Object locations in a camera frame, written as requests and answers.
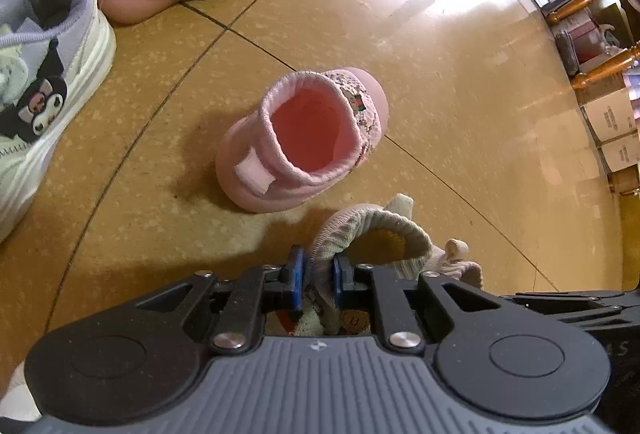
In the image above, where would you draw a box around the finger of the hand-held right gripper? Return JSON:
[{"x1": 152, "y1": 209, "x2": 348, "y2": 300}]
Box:
[
  {"x1": 545, "y1": 306, "x2": 626, "y2": 323},
  {"x1": 500, "y1": 292, "x2": 624, "y2": 307}
]

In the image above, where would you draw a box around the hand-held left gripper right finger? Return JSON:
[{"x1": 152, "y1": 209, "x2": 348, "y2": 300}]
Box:
[{"x1": 332, "y1": 254, "x2": 507, "y2": 358}]

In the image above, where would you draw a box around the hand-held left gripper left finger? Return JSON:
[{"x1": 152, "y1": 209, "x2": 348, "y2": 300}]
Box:
[{"x1": 127, "y1": 247, "x2": 306, "y2": 357}]

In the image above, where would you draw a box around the lavender lace sneaker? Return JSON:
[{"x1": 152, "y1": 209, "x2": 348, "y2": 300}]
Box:
[{"x1": 0, "y1": 0, "x2": 117, "y2": 245}]

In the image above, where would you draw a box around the cardboard box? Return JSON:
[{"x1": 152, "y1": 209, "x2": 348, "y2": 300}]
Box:
[
  {"x1": 597, "y1": 131, "x2": 640, "y2": 175},
  {"x1": 579, "y1": 88, "x2": 640, "y2": 149}
]

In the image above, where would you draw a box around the wooden table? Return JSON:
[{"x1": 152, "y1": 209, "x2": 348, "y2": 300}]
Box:
[{"x1": 544, "y1": 0, "x2": 640, "y2": 90}]

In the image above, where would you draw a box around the dark patterned object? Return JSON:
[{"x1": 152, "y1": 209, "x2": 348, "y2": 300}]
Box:
[{"x1": 554, "y1": 28, "x2": 582, "y2": 78}]

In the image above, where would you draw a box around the red white box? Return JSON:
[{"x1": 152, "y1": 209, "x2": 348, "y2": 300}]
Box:
[{"x1": 575, "y1": 8, "x2": 623, "y2": 62}]

